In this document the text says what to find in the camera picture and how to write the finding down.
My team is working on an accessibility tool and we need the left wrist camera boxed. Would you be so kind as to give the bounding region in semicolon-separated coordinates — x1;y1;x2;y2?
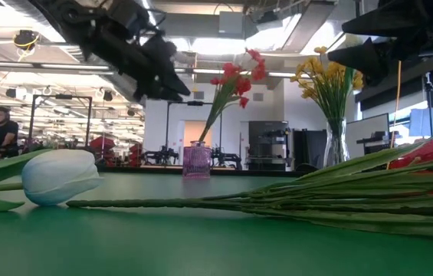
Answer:
108;0;154;39

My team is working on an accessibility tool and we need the clear glass vase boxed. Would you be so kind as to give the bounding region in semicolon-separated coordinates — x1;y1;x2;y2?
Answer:
323;117;351;168

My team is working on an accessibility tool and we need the black ceiling dome sensor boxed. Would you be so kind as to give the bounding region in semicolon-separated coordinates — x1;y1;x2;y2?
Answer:
11;29;41;62

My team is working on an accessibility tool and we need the red flower bunch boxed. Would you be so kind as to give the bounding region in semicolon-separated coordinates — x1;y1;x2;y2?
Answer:
198;48;267;145

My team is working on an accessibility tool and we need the black cabinet machine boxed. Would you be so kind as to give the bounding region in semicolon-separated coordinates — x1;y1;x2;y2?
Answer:
248;120;292;172

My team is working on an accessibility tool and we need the black tripod stand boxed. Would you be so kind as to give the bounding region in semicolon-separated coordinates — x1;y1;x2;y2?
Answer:
422;72;433;149

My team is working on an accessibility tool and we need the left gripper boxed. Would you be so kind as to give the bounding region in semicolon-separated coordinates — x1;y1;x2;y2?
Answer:
85;11;192;103

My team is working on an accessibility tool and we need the black gantry frame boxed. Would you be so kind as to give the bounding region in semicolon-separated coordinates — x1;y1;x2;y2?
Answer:
30;94;93;149
165;100;224;166

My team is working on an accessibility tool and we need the black table frame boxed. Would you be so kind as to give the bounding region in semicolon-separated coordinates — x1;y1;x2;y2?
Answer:
97;164;309;178

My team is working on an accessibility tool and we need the pink glass vase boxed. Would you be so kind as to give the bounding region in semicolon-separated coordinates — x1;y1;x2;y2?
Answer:
182;140;212;179

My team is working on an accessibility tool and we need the green table mat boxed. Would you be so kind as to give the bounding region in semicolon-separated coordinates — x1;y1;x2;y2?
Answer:
0;170;433;276

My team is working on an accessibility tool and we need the pile of green flower stems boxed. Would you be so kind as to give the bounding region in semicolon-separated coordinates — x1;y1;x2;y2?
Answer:
65;138;433;242

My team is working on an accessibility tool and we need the white softbox panel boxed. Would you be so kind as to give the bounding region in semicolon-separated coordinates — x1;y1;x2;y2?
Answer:
409;106;433;137

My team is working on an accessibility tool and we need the yellow daffodil bunch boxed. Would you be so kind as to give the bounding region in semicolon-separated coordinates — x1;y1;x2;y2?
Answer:
290;45;340;127
323;61;366;127

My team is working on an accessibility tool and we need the long ceiling light strip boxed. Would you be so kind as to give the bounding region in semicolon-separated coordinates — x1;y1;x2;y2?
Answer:
0;60;313;79

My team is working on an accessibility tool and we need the red equipment cover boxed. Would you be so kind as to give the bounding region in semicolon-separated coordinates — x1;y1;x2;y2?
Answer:
89;136;116;162

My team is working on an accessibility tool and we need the grey ceiling unit box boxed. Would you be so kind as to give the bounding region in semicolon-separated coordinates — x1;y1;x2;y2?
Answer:
218;11;246;35

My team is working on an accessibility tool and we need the black upright panel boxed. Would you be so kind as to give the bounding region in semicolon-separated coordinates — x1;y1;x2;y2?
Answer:
292;129;334;172

